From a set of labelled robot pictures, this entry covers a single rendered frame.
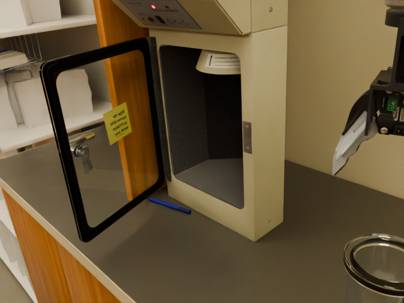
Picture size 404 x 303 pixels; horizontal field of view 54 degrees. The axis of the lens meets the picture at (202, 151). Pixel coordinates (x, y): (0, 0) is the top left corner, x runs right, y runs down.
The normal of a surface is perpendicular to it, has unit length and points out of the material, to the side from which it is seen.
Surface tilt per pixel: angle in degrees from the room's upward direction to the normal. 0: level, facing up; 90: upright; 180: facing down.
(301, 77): 90
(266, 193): 90
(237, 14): 90
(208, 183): 0
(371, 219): 0
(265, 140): 90
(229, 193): 0
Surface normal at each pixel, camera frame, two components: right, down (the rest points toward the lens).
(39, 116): 0.36, 0.51
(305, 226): -0.07, -0.91
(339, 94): -0.73, 0.33
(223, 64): -0.37, 0.01
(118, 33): 0.69, 0.26
